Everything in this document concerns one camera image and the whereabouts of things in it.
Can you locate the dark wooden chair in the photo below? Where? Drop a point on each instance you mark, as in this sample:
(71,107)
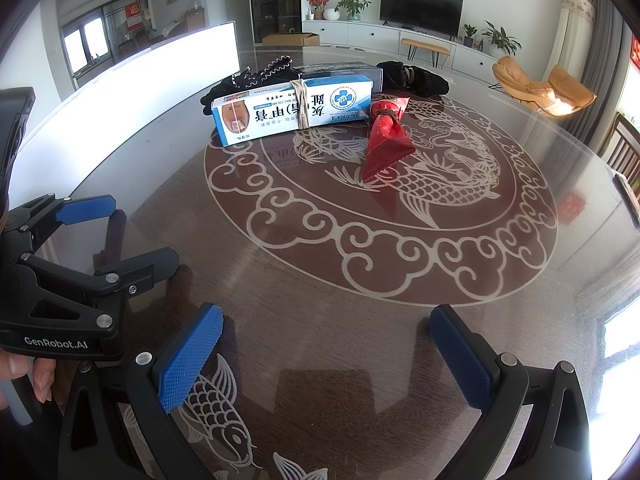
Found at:
(625,150)

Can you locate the dark patterned glass desktop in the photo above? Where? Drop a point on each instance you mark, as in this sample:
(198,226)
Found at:
(320,320)

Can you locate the small potted plant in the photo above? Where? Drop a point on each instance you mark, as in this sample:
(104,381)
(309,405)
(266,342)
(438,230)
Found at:
(470,35)

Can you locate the red window poster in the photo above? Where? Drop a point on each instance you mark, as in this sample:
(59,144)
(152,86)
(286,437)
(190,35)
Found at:
(133,15)

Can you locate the green potted plant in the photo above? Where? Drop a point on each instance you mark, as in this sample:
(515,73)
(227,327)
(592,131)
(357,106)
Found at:
(352,6)

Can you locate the white television cabinet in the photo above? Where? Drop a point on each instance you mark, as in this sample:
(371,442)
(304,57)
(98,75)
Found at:
(360,32)

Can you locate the round white vase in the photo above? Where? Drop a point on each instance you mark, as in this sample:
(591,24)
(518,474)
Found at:
(331,14)

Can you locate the black printed box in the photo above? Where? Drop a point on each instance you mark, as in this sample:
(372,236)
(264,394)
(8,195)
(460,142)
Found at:
(340,69)

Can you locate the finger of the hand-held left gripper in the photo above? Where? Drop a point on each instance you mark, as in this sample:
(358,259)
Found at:
(145,267)
(85,210)

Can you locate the red wall hanging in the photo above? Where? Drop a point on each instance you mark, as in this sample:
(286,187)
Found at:
(635,52)

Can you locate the blue white ointment box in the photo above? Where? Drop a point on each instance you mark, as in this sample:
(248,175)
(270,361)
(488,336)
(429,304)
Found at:
(300,105)

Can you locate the dark glass display cabinet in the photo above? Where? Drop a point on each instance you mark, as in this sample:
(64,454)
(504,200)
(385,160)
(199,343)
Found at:
(275,0)

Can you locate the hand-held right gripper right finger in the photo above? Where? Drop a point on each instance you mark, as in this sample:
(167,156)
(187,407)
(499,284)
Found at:
(460,360)

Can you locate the brown cardboard box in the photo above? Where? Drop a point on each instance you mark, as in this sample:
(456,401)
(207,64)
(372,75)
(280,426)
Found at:
(290,39)

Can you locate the orange lounge chair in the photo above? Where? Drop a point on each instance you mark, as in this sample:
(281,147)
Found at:
(530,82)

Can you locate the covered standing air conditioner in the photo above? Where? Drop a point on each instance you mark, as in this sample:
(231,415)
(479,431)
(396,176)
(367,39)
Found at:
(570,35)

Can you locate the red flowers in vase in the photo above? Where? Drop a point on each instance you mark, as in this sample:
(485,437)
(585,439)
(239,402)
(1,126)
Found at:
(317,2)

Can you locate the black television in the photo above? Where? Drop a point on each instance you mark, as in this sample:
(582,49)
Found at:
(420,10)

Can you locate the wooden bench with hairpin legs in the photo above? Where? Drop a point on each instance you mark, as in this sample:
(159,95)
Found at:
(425,45)

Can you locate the large leafy potted plant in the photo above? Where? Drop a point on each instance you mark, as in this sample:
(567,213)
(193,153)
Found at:
(500,40)

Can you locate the white cardboard box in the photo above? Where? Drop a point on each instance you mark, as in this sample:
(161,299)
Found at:
(150,75)

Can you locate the person's left hand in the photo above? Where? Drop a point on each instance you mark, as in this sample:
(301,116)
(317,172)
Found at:
(42,377)

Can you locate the black remote control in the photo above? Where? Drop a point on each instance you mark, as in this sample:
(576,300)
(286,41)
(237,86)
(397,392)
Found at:
(627,187)

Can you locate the red plastic packet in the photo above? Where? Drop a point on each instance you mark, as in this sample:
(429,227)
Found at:
(387,145)

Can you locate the grey curtain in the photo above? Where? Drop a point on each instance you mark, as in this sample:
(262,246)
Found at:
(605,80)

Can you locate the wooden dining chair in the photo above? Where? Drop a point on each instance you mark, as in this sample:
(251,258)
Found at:
(194,19)

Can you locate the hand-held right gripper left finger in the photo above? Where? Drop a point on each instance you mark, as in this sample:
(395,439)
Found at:
(192,355)

